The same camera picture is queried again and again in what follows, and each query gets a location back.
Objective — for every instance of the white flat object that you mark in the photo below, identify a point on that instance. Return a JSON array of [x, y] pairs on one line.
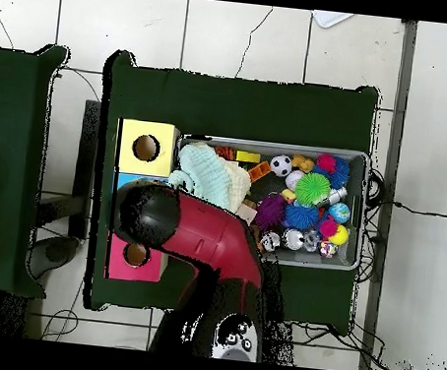
[[330, 19]]

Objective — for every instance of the grey metal rail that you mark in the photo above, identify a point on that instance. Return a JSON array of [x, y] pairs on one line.
[[404, 73]]

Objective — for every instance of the silver drink can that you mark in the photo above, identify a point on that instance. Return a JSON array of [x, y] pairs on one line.
[[270, 241], [293, 239]]

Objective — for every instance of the small soccer ball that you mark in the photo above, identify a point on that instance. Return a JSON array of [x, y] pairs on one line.
[[281, 165]]

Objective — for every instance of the wooden box with three holes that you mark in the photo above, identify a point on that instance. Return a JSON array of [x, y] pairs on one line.
[[164, 143]]

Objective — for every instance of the orange toy brick with pegs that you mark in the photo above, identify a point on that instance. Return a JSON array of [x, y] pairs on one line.
[[259, 171]]

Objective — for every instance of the blue spiky toy with eyes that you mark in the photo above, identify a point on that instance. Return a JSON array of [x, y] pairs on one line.
[[301, 217]]

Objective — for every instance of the dark green table cloth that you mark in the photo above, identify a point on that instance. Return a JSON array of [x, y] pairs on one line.
[[235, 107]]

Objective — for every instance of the globe print ball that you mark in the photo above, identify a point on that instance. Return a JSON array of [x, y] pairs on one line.
[[339, 213]]

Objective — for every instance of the green spiky ball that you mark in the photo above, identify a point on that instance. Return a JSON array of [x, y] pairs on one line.
[[312, 188]]

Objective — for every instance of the cream waffle cloth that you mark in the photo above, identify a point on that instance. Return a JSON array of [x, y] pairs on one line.
[[239, 182]]

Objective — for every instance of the purple spiky ball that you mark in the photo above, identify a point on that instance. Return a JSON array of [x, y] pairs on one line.
[[270, 211]]

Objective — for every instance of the green covered side table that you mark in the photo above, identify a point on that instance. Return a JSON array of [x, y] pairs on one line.
[[13, 111]]

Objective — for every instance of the mint waffle cloth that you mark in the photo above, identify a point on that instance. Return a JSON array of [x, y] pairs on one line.
[[205, 167]]

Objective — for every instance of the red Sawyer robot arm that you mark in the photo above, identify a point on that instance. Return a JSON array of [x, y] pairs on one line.
[[210, 235]]

